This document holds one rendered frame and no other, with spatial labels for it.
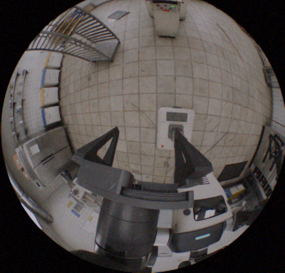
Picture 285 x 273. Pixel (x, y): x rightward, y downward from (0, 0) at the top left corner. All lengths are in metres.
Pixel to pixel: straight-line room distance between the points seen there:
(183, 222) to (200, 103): 1.49
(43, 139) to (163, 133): 3.01
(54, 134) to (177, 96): 3.26
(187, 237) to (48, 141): 3.09
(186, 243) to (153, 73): 1.69
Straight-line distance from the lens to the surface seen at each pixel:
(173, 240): 0.40
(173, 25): 1.61
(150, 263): 0.24
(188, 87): 1.49
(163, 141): 1.26
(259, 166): 3.51
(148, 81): 1.46
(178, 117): 1.17
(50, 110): 3.29
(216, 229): 0.46
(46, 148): 3.03
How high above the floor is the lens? 1.40
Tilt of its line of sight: 68 degrees down
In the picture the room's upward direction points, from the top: 146 degrees counter-clockwise
